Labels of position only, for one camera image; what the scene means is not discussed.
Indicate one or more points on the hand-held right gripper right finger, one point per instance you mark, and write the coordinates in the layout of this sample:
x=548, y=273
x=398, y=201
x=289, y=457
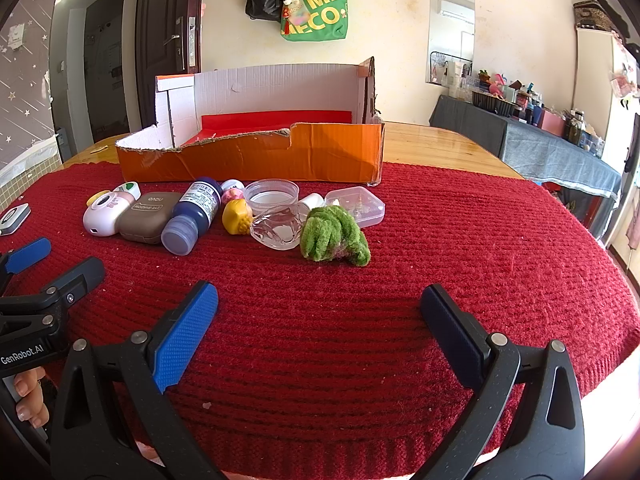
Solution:
x=450, y=332

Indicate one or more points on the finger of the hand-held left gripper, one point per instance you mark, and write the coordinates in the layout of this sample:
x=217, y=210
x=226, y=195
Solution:
x=30, y=254
x=80, y=277

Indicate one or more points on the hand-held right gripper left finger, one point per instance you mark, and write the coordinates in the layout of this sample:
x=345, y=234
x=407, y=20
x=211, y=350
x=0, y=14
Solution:
x=185, y=335

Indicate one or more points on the pink white toy camera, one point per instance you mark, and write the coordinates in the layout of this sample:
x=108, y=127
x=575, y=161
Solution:
x=102, y=215

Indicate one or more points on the brown eyeshadow case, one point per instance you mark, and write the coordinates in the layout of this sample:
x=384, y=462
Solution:
x=150, y=217

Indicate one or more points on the green white small tube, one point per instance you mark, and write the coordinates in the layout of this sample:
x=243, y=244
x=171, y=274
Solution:
x=129, y=190

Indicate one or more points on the yellow squishy toy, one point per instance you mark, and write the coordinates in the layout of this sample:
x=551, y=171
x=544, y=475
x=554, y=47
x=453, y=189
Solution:
x=236, y=217

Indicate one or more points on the clear square plastic box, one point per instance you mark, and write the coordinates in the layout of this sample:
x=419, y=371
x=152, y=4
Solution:
x=362, y=207

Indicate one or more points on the green fuzzy cloth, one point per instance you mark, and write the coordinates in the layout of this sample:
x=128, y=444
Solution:
x=330, y=235

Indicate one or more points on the clear round plastic lid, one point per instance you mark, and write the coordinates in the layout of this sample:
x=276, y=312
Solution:
x=270, y=195

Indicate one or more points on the small white bottle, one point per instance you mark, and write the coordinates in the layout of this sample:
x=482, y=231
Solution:
x=312, y=201

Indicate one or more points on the orange cardboard box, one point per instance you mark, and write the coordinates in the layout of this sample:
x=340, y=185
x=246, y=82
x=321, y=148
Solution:
x=280, y=155

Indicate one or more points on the person's left hand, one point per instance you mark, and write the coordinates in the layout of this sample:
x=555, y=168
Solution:
x=30, y=400

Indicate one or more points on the white flat device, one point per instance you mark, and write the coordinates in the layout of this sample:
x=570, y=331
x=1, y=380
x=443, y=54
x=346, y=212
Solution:
x=12, y=219

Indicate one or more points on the dark blue bottle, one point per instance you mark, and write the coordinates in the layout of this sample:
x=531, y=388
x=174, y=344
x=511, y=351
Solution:
x=192, y=210

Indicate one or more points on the red knitted blanket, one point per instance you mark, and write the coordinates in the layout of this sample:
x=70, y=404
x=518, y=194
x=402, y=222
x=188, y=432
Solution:
x=325, y=270

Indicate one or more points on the small pink toy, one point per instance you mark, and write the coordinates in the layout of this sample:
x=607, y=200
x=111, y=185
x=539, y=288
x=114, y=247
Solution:
x=232, y=192

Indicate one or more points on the grey cloth covered side table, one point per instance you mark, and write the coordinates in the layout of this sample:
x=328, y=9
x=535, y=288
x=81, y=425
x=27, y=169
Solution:
x=540, y=152

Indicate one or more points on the black basket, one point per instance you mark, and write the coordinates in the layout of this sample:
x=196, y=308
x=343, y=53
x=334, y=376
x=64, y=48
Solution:
x=495, y=105

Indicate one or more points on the pink plush toy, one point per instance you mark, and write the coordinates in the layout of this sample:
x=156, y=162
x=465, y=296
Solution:
x=496, y=86

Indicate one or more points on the dark brown door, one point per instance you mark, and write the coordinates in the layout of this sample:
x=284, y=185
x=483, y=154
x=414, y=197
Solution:
x=165, y=35

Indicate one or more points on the white cabinet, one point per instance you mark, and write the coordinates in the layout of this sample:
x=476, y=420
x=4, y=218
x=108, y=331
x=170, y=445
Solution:
x=595, y=75

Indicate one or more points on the green tote bag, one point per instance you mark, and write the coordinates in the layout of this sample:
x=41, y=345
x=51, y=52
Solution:
x=320, y=17

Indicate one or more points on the leopard print bag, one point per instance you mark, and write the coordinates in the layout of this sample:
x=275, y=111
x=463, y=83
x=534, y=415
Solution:
x=595, y=17

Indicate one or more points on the wall mirror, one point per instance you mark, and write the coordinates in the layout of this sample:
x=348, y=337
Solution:
x=450, y=35

